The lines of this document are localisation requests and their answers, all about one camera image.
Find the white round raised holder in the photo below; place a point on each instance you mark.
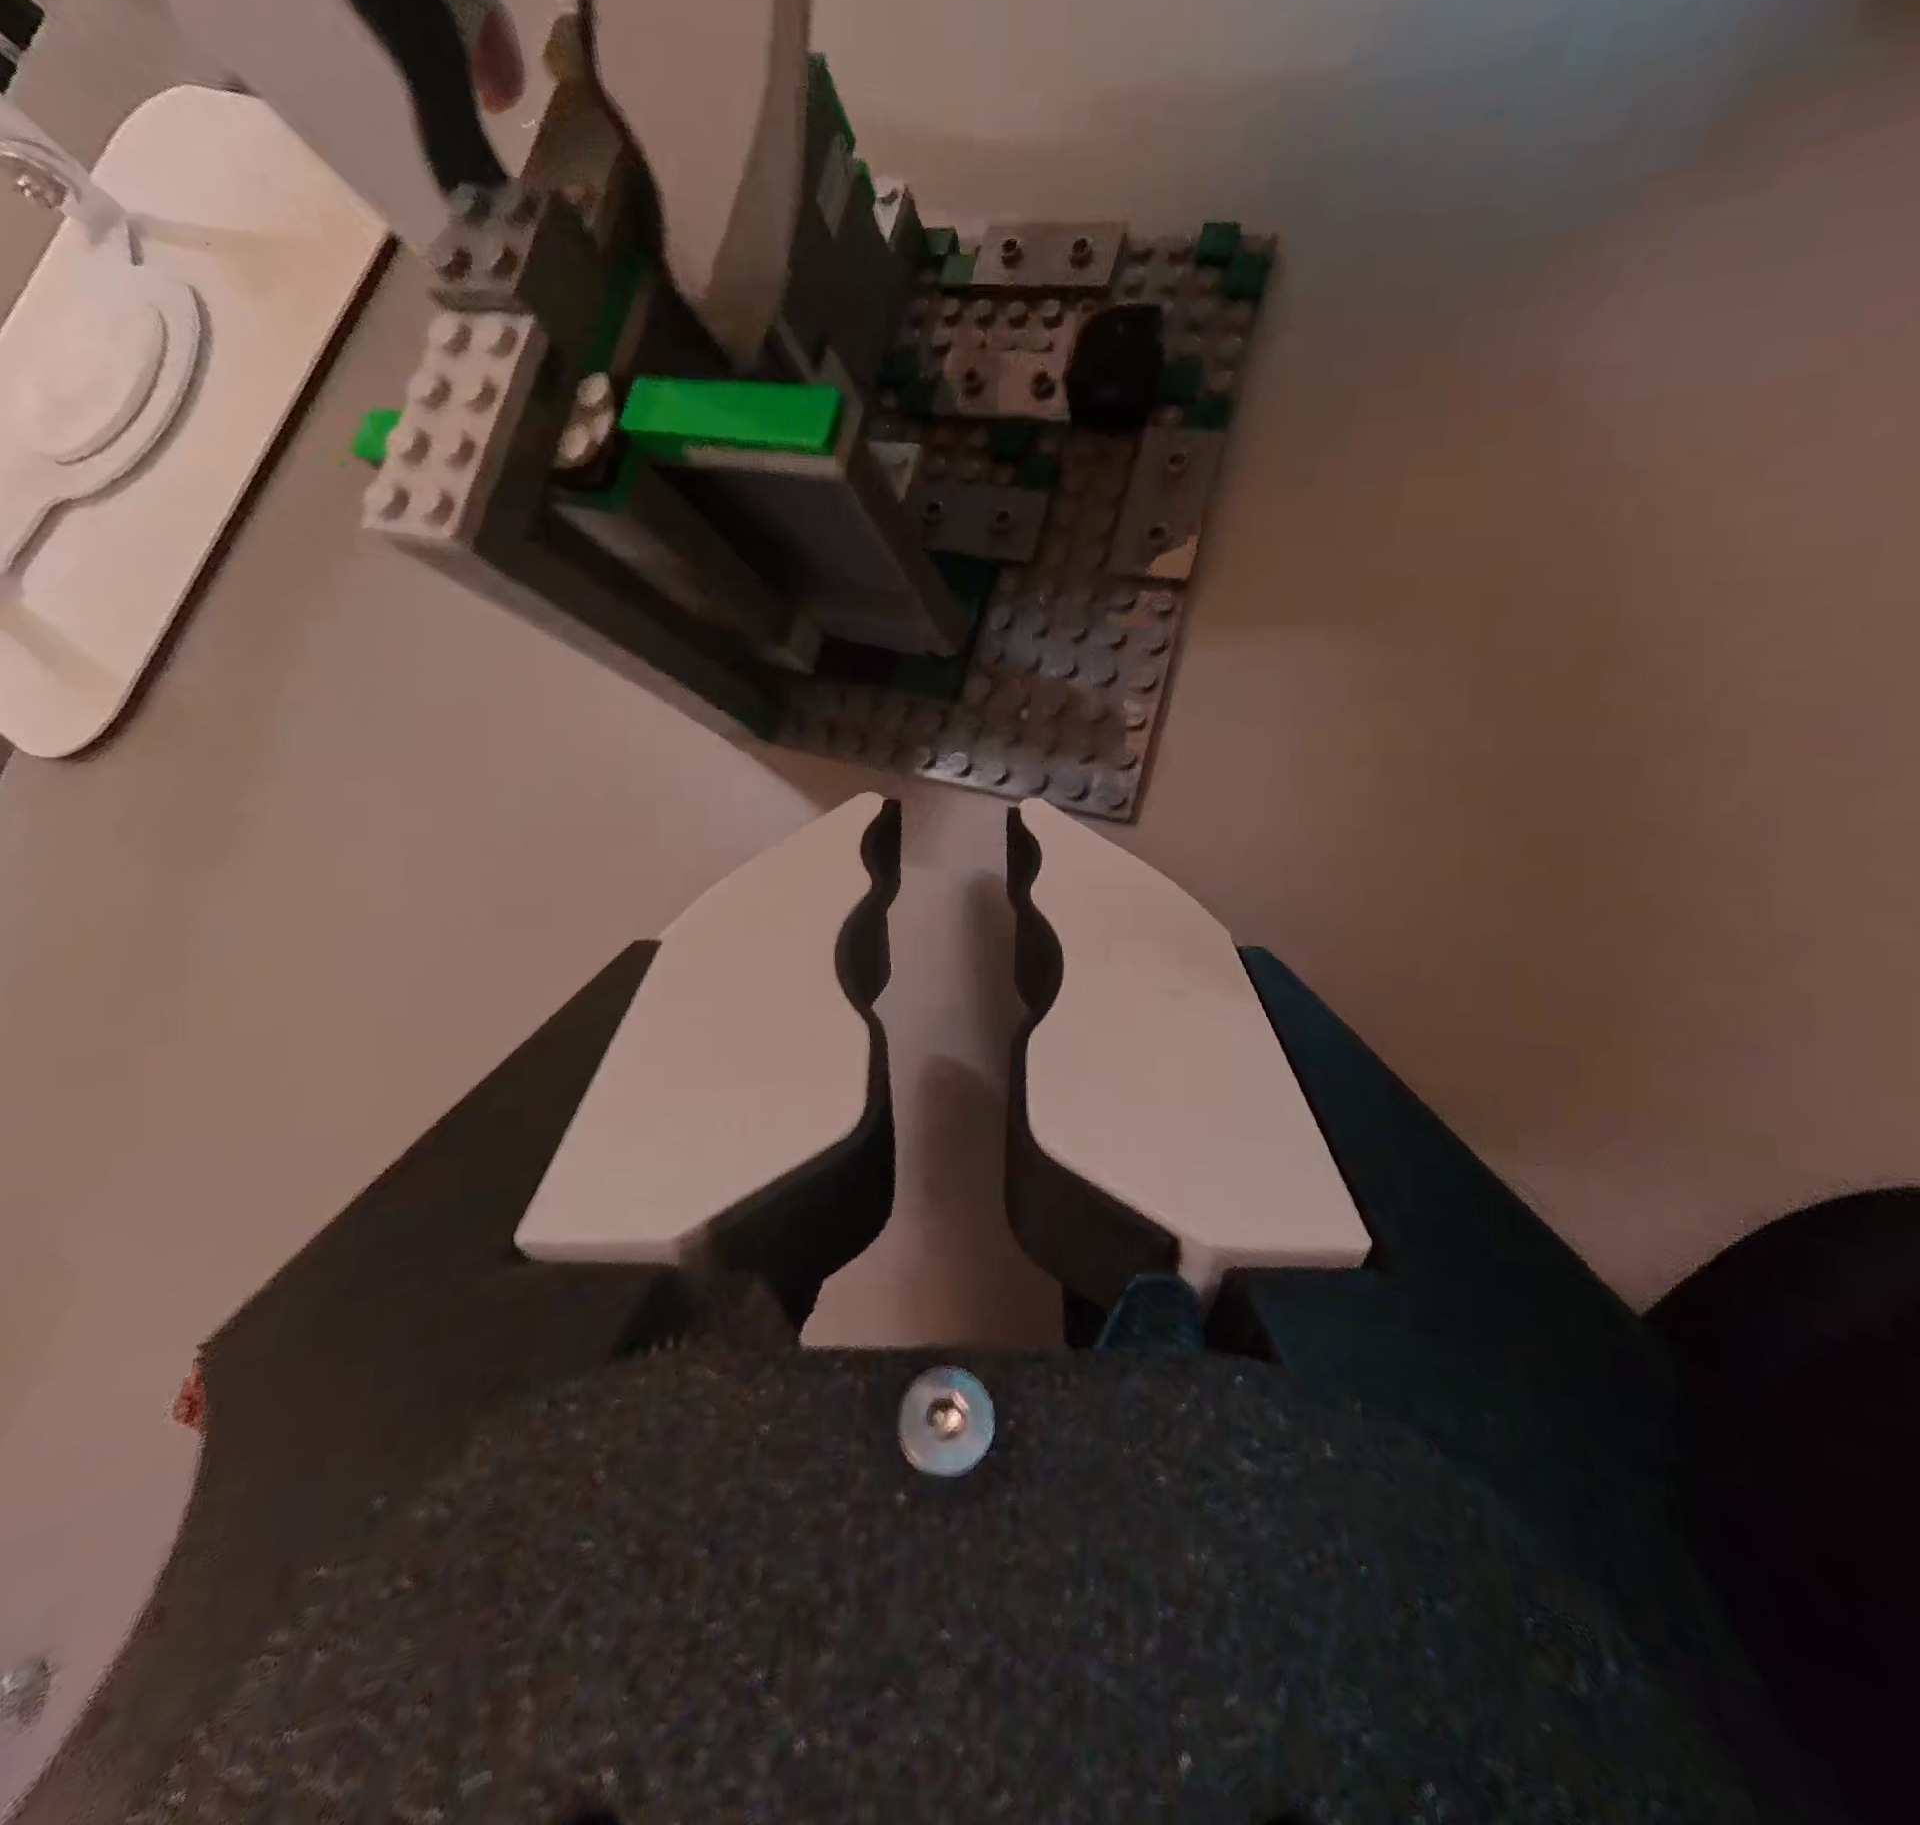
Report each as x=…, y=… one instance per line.
x=90, y=371

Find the clear plastic piece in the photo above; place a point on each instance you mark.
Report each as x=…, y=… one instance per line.
x=37, y=162

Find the grey toy brick model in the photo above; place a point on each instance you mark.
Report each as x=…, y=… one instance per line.
x=1035, y=657

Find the black mesh cushion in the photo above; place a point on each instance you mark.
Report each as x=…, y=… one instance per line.
x=1801, y=1481

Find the white flat board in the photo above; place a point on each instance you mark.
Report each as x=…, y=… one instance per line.
x=225, y=356

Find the green toy brick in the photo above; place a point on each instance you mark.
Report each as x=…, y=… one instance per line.
x=726, y=412

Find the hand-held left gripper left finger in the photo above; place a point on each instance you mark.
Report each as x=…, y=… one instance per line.
x=721, y=1077

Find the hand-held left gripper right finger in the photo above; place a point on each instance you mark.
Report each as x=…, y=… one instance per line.
x=1186, y=1091

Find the light grey studded brick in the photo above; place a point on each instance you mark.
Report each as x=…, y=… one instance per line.
x=450, y=431

